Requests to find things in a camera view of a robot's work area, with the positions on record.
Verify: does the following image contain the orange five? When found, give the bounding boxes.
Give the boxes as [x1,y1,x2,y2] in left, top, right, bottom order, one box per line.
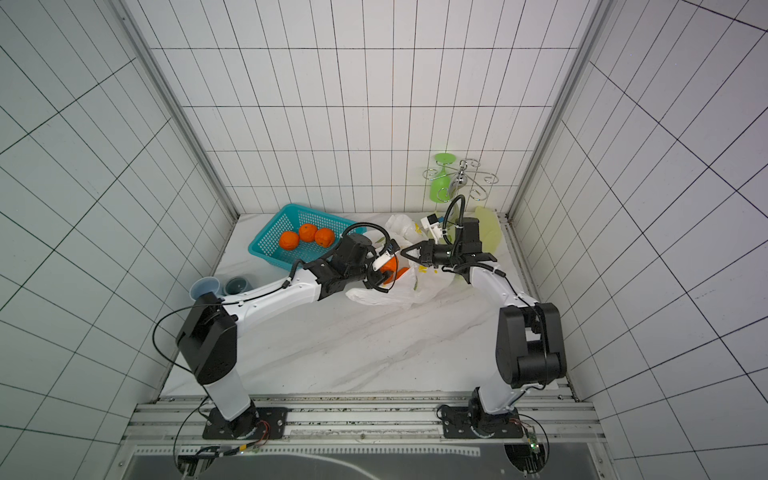
[379,256,399,285]

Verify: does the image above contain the white printed plastic bag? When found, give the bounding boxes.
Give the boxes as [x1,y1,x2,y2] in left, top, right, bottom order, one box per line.
[345,213,454,308]

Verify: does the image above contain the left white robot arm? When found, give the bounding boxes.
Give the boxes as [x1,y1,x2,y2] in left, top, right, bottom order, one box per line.
[176,230,399,440]

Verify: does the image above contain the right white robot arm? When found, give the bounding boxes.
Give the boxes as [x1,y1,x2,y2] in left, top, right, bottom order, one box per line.
[401,218,567,448]

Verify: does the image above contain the green plastic bag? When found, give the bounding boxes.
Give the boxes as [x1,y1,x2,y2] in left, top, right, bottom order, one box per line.
[448,208,501,284]

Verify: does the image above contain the orange three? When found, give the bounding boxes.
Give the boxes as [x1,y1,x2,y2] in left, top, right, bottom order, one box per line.
[314,228,336,248]

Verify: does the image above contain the orange two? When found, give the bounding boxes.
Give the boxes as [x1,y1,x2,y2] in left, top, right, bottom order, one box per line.
[298,223,318,243]

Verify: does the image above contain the teal plastic basket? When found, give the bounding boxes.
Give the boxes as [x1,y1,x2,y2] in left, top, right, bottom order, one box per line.
[248,202,368,272]

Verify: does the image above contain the orange one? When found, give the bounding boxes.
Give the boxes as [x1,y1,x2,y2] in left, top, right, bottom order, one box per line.
[278,231,301,251]

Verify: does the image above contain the green plastic wine glass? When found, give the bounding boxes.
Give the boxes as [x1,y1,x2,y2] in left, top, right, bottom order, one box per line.
[429,152,456,203]

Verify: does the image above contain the chrome glass holder stand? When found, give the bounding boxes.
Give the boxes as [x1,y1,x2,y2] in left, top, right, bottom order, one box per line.
[422,159,499,203]

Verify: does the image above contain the dark teal cup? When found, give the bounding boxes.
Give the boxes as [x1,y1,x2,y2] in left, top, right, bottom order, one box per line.
[224,276,253,296]

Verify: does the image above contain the light blue cup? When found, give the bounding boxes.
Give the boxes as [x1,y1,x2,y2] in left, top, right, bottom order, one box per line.
[189,276,223,301]

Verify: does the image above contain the aluminium mounting rail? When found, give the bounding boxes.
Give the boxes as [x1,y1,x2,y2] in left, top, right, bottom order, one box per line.
[123,390,607,456]

